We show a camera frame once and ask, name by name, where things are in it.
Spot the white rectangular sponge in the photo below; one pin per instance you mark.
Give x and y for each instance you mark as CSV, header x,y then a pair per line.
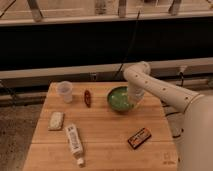
x,y
56,121

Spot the black orange small box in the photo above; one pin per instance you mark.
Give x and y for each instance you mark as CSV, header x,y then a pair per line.
x,y
139,138

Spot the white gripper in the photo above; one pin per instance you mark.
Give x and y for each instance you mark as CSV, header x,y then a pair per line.
x,y
135,94

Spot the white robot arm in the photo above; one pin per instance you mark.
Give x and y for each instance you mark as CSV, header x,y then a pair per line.
x,y
196,147

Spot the green ceramic bowl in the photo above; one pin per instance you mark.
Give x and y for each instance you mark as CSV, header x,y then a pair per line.
x,y
117,99

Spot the clear plastic cup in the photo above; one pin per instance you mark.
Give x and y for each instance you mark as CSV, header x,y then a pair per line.
x,y
64,90

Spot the white wall plug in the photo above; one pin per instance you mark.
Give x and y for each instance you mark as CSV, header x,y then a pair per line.
x,y
182,69

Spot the white tube with cap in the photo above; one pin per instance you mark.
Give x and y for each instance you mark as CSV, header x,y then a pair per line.
x,y
76,146

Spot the small dark red object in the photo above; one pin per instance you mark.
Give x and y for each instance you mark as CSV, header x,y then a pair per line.
x,y
87,98

